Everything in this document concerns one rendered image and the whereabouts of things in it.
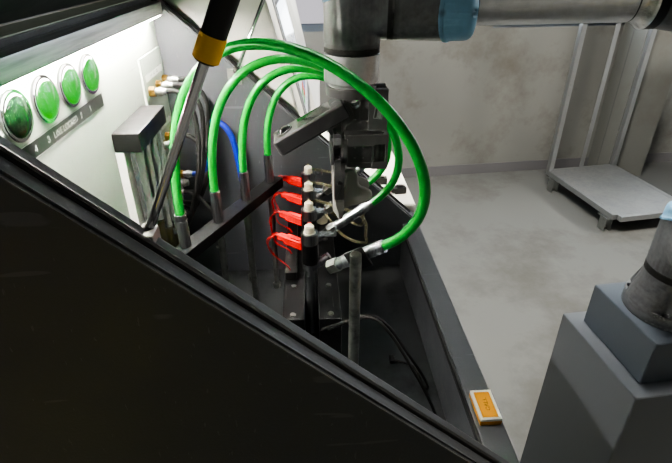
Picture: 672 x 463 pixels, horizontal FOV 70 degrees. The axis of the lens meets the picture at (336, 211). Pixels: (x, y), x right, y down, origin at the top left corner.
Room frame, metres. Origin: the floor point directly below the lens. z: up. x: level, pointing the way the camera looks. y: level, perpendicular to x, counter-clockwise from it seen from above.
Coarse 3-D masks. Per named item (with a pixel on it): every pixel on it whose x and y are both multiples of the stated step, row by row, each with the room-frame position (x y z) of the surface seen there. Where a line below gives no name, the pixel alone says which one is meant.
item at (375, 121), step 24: (336, 96) 0.64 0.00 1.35; (360, 96) 0.64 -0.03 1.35; (384, 96) 0.65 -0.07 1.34; (360, 120) 0.66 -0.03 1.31; (384, 120) 0.65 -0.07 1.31; (336, 144) 0.63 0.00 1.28; (360, 144) 0.64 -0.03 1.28; (384, 144) 0.65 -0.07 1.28; (360, 168) 0.65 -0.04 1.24; (384, 168) 0.64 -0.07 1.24
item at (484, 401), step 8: (480, 392) 0.48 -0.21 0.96; (488, 392) 0.48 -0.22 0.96; (472, 400) 0.47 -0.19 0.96; (480, 400) 0.47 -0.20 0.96; (488, 400) 0.47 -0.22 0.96; (480, 408) 0.45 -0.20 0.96; (488, 408) 0.45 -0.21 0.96; (488, 416) 0.44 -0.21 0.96; (496, 416) 0.44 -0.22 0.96; (480, 424) 0.43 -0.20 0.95; (488, 424) 0.44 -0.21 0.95; (496, 424) 0.44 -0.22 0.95
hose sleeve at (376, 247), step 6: (366, 246) 0.54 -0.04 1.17; (372, 246) 0.54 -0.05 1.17; (378, 246) 0.53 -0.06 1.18; (366, 252) 0.54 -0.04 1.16; (372, 252) 0.53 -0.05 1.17; (378, 252) 0.53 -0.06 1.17; (384, 252) 0.53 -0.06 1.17; (336, 258) 0.56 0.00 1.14; (342, 258) 0.55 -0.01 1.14; (336, 264) 0.55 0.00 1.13; (342, 264) 0.55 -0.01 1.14; (348, 264) 0.55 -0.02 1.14
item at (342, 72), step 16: (240, 48) 0.60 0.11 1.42; (256, 48) 0.59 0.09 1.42; (272, 48) 0.58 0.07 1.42; (288, 48) 0.57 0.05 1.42; (304, 48) 0.57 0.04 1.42; (320, 64) 0.56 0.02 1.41; (336, 64) 0.56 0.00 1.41; (352, 80) 0.55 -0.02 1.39; (368, 96) 0.54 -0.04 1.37; (176, 112) 0.64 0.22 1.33; (384, 112) 0.53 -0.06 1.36; (176, 128) 0.64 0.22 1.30; (400, 128) 0.53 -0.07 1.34; (416, 144) 0.52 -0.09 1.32; (416, 160) 0.52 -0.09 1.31; (176, 176) 0.65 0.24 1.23; (176, 192) 0.65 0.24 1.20; (176, 208) 0.65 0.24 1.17; (416, 208) 0.52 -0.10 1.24; (416, 224) 0.52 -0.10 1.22; (384, 240) 0.54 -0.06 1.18; (400, 240) 0.52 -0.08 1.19
